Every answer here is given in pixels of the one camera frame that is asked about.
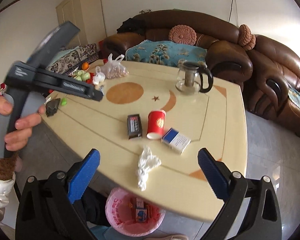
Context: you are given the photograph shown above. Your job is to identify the red paper cup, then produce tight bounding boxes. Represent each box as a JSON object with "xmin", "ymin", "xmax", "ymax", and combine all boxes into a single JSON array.
[{"xmin": 146, "ymin": 109, "xmax": 166, "ymax": 140}]

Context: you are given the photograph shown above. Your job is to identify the orange fruit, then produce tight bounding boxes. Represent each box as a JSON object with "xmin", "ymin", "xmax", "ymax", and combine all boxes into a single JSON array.
[{"xmin": 81, "ymin": 62, "xmax": 89, "ymax": 70}]

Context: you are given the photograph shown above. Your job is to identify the white milk carton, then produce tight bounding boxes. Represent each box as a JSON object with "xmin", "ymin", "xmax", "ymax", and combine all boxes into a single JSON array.
[{"xmin": 129, "ymin": 197, "xmax": 153, "ymax": 223}]

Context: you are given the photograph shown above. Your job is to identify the black clothing on sofa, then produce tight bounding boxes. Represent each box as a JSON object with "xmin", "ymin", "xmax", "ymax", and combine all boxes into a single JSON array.
[{"xmin": 116, "ymin": 18, "xmax": 147, "ymax": 36}]

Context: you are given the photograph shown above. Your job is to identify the red fruit tray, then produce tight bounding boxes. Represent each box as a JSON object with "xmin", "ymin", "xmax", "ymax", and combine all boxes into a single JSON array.
[{"xmin": 70, "ymin": 69, "xmax": 94, "ymax": 84}]

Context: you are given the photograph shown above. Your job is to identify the blue white medicine box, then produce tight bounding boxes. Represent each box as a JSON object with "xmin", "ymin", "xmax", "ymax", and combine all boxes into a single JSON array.
[{"xmin": 161, "ymin": 128, "xmax": 191, "ymax": 154}]

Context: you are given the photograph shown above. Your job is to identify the orange round cushion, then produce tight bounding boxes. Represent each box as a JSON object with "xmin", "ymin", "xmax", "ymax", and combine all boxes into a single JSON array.
[{"xmin": 238, "ymin": 24, "xmax": 256, "ymax": 51}]

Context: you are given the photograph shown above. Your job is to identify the cream coffee table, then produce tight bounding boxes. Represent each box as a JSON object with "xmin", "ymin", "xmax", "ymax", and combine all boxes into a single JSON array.
[{"xmin": 44, "ymin": 61, "xmax": 248, "ymax": 221}]

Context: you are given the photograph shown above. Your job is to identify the blue floral sofa cover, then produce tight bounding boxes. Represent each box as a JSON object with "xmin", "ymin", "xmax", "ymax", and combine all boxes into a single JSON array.
[{"xmin": 125, "ymin": 40, "xmax": 207, "ymax": 67}]

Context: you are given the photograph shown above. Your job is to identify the dark crumpled wrapper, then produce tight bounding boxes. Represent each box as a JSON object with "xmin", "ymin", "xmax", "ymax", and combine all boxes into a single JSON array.
[{"xmin": 45, "ymin": 98, "xmax": 61, "ymax": 117}]

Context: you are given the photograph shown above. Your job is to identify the brown leather sofa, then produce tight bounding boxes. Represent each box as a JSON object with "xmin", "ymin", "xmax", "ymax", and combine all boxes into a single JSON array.
[{"xmin": 102, "ymin": 9, "xmax": 256, "ymax": 87}]

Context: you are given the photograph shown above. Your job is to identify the pink round cushion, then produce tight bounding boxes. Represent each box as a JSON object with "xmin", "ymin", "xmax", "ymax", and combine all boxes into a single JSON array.
[{"xmin": 168, "ymin": 24, "xmax": 197, "ymax": 46}]

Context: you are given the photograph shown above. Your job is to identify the green bottle cap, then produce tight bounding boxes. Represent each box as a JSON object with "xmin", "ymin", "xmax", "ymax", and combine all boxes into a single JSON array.
[{"xmin": 60, "ymin": 98, "xmax": 67, "ymax": 106}]

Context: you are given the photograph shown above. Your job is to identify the glass teapot black handle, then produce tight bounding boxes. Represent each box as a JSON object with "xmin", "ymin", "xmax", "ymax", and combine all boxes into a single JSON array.
[{"xmin": 175, "ymin": 61, "xmax": 213, "ymax": 95}]

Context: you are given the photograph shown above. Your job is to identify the white tissue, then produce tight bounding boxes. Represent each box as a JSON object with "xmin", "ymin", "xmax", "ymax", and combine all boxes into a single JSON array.
[{"xmin": 136, "ymin": 145, "xmax": 161, "ymax": 191}]

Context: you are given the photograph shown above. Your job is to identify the brown leather armchair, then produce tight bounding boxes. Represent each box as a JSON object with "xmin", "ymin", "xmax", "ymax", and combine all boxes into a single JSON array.
[{"xmin": 243, "ymin": 35, "xmax": 300, "ymax": 137}]

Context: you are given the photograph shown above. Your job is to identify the cream wardrobe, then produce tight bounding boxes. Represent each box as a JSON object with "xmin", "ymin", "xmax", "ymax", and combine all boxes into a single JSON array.
[{"xmin": 56, "ymin": 0, "xmax": 106, "ymax": 48}]

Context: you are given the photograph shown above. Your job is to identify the blue armchair seat cover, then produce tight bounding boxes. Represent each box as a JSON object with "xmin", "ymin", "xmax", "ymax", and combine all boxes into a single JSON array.
[{"xmin": 288, "ymin": 84, "xmax": 300, "ymax": 109}]

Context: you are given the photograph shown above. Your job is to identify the small white plastic bag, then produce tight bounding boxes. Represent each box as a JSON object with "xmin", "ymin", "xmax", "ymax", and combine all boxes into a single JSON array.
[{"xmin": 93, "ymin": 66, "xmax": 106, "ymax": 86}]

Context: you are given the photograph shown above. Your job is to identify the pink lined trash bin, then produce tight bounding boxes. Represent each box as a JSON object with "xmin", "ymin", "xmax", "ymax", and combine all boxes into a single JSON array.
[{"xmin": 105, "ymin": 187, "xmax": 166, "ymax": 237}]

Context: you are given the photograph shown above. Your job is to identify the plastic bag of nuts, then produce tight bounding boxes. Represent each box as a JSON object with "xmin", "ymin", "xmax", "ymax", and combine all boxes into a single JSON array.
[{"xmin": 100, "ymin": 54, "xmax": 129, "ymax": 79}]

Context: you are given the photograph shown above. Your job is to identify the person's left hand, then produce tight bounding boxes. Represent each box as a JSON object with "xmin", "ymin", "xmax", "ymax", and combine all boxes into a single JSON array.
[{"xmin": 0, "ymin": 96, "xmax": 47, "ymax": 152}]

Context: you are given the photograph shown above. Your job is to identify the black cigarette box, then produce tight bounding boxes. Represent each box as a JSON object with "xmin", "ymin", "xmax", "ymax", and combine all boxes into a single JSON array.
[{"xmin": 127, "ymin": 114, "xmax": 142, "ymax": 140}]

